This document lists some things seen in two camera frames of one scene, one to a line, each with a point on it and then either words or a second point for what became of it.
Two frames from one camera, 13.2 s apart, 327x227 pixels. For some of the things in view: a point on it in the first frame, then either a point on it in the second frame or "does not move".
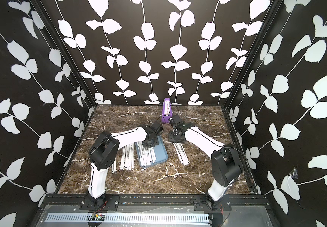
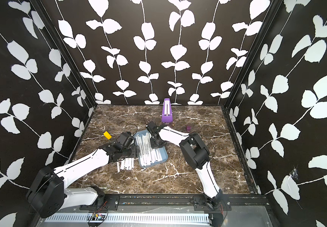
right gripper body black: (173, 136) -> (154, 144)
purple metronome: (167, 112) does not move
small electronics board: (98, 216) does not move
